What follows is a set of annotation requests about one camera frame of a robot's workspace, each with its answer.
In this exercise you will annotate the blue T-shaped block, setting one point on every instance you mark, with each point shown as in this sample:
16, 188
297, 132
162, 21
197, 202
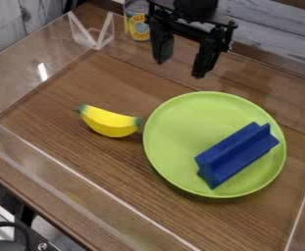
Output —
225, 159

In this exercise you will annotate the green round plate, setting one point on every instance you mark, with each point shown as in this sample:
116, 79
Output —
190, 123

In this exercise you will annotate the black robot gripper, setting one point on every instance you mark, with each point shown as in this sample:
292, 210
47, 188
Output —
195, 20

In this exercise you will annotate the yellow labelled tin can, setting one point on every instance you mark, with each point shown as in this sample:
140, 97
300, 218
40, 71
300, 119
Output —
135, 27

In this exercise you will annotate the black metal table leg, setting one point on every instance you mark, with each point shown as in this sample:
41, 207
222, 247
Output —
39, 243

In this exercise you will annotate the clear acrylic tray wall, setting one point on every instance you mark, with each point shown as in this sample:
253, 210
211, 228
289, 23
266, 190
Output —
103, 222

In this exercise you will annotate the yellow toy banana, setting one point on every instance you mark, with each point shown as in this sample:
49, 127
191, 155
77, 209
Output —
108, 123

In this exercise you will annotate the clear acrylic corner bracket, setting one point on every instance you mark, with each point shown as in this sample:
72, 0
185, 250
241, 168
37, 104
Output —
91, 37

